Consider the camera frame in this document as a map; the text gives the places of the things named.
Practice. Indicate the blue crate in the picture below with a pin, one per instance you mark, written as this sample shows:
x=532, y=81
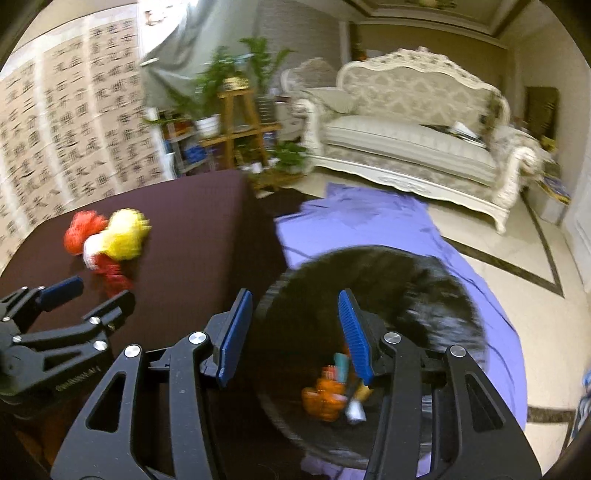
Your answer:
x=191, y=152

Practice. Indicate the dark wooden frame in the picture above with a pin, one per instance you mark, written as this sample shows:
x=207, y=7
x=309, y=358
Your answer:
x=542, y=113

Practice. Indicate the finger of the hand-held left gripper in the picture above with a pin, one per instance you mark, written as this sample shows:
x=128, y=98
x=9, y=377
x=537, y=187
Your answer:
x=62, y=288
x=115, y=307

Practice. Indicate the cream carved armchair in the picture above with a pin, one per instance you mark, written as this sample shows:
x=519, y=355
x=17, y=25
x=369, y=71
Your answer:
x=309, y=74

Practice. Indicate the low green floor plant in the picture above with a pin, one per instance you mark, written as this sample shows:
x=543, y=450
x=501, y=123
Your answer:
x=288, y=157

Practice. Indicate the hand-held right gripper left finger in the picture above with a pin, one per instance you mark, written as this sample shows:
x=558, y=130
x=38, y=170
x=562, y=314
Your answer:
x=233, y=337

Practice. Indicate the teal and white tube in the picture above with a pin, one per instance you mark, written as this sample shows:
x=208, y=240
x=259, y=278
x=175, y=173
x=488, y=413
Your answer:
x=341, y=364

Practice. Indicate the tall green plant dark pot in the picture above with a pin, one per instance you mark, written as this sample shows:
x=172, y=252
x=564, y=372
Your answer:
x=265, y=69

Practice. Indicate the cream carved sofa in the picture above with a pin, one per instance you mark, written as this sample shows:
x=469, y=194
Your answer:
x=406, y=143

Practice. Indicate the beige cushion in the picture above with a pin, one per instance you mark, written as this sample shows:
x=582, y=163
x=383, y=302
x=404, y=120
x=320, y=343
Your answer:
x=332, y=99

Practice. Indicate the small dark red mesh bundle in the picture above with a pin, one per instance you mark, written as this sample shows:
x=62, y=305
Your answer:
x=111, y=272

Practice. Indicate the yellow foam fruit net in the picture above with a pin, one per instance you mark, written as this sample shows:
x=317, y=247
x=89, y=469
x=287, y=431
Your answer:
x=124, y=235

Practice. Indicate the row of calligraphy wall scrolls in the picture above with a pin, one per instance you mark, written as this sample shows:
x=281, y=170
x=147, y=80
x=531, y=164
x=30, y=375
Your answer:
x=69, y=138

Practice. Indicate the wooden plant stand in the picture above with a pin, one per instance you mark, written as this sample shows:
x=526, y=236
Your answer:
x=235, y=120

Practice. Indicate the purple floor cloth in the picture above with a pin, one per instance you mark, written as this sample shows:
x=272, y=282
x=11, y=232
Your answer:
x=369, y=221

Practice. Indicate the green plant in white pot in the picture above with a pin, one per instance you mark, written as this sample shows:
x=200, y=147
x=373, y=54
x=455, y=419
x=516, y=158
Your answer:
x=208, y=125

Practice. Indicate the grey curtain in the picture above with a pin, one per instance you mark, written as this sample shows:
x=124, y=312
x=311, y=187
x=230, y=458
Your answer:
x=194, y=41

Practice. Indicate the orange plastic bag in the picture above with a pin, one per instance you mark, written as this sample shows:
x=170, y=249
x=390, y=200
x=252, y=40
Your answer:
x=323, y=397

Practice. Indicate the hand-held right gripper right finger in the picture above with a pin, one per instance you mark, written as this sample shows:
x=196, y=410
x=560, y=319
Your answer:
x=355, y=341

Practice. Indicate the small yellow flower pot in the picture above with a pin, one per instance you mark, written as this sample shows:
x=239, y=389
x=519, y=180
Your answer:
x=235, y=84

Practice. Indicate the black trash bin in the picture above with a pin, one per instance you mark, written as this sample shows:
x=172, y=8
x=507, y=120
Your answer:
x=415, y=286

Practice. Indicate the red mesh fruit net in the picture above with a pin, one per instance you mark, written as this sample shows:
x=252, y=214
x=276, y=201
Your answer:
x=81, y=235

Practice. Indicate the blue and yellow box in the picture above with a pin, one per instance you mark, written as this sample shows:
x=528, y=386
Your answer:
x=556, y=198

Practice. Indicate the books on sofa seat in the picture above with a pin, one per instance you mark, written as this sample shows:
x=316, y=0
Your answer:
x=461, y=131

